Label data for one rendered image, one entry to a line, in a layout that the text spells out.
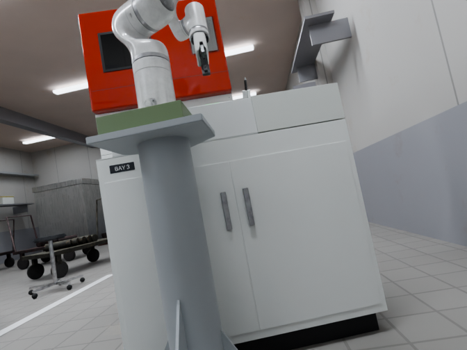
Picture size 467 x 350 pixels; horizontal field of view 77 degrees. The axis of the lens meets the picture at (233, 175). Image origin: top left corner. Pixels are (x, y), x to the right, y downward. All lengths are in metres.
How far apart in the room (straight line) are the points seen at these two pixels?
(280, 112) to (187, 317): 0.78
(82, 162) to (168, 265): 10.63
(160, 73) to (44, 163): 11.35
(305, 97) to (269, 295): 0.76
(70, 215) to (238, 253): 8.97
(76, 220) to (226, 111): 8.87
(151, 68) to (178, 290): 0.66
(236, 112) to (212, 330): 0.74
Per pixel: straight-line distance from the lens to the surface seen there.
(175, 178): 0.86
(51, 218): 10.26
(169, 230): 0.86
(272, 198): 1.11
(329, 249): 1.18
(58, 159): 11.94
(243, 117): 1.15
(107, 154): 1.86
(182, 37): 1.42
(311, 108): 1.21
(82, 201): 9.71
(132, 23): 1.11
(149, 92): 0.95
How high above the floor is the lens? 0.58
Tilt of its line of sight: 5 degrees up
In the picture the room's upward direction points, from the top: 11 degrees counter-clockwise
